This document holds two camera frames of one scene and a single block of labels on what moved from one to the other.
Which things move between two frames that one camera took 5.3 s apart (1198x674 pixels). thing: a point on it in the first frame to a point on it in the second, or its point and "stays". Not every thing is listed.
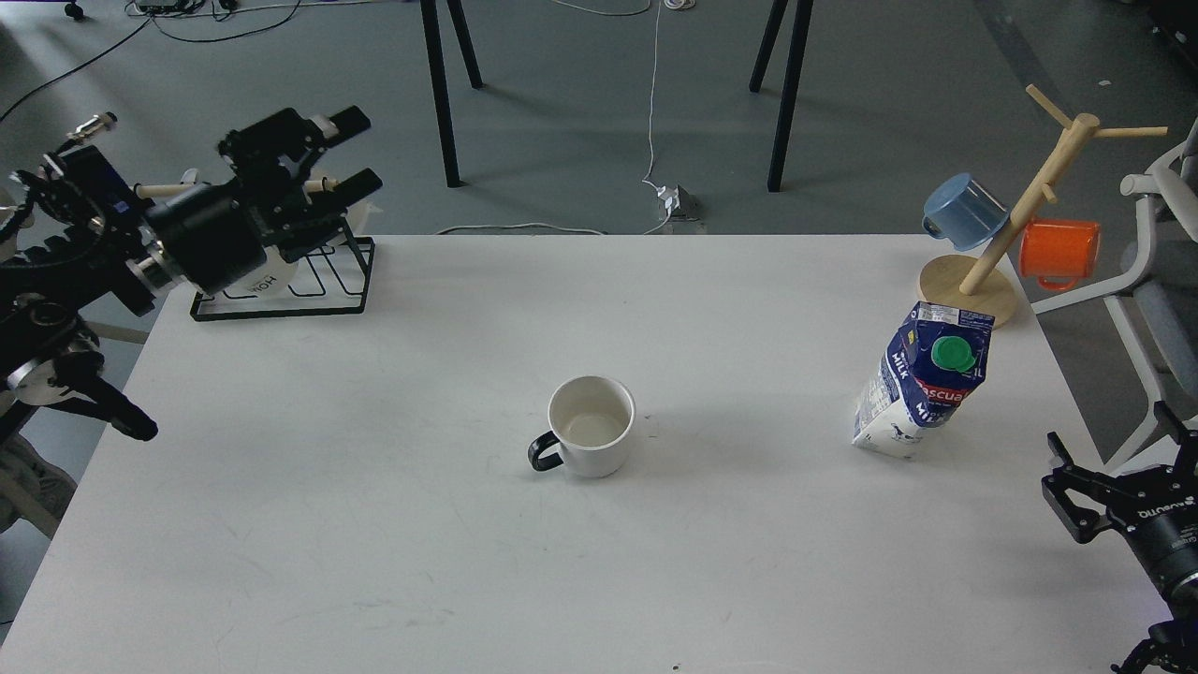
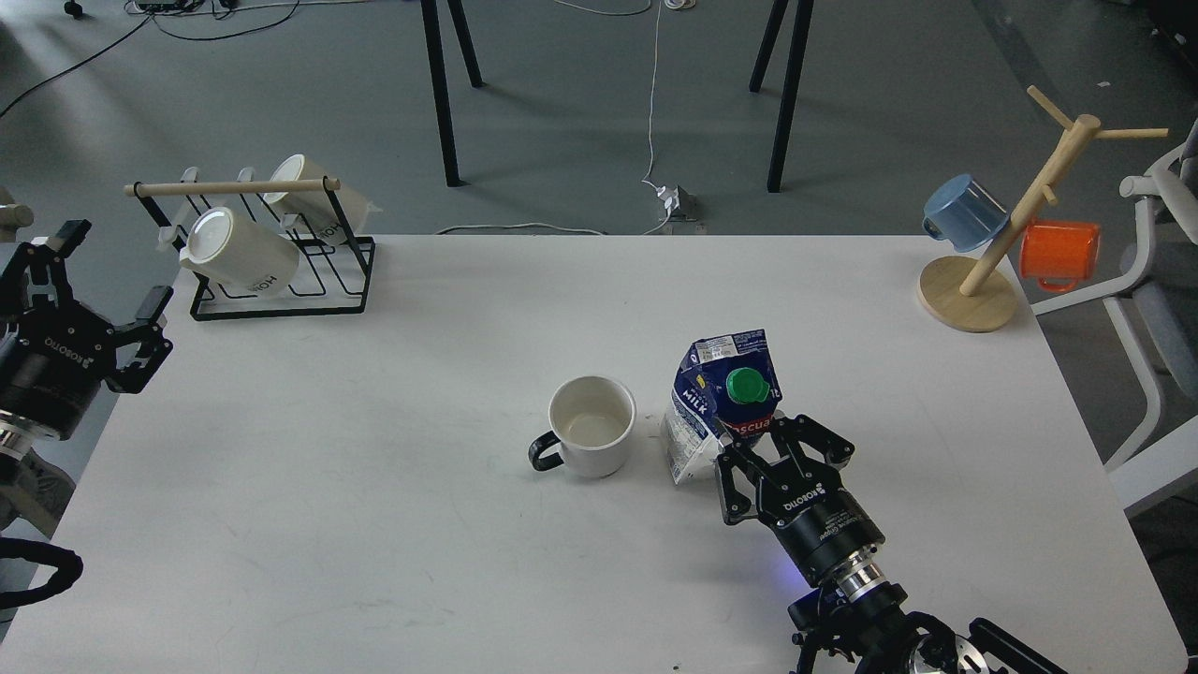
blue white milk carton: [930, 369] to [724, 383]
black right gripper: [1159, 507] to [806, 505]
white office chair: [1157, 313] stays
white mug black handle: [591, 419] stays
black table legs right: [804, 14] stays
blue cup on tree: [961, 212] stays
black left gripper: [218, 230] to [54, 359]
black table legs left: [436, 53] stays
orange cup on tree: [1059, 253] stays
